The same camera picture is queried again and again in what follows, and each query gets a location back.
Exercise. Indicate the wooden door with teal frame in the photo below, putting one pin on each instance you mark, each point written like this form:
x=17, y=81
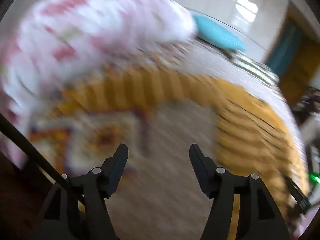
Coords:
x=300, y=67

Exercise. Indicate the pink floral quilt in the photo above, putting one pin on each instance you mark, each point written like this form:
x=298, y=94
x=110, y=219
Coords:
x=87, y=30

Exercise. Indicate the yellow striped small garment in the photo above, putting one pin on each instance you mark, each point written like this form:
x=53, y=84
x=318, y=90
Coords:
x=250, y=130

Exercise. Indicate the dark wooden bed frame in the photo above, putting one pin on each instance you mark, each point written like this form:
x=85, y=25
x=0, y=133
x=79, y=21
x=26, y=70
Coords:
x=20, y=192

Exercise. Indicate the turquoise pillow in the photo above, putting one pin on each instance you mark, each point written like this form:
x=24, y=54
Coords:
x=217, y=33

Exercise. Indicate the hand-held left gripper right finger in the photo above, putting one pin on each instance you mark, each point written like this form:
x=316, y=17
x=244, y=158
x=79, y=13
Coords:
x=197, y=165

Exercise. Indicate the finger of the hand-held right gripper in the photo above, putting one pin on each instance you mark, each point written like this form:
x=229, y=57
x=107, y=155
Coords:
x=298, y=196

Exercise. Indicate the patterned quilted bedspread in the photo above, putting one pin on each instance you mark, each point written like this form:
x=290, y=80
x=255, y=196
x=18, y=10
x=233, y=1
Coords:
x=170, y=205

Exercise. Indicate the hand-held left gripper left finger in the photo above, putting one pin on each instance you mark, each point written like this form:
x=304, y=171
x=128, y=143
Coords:
x=120, y=165

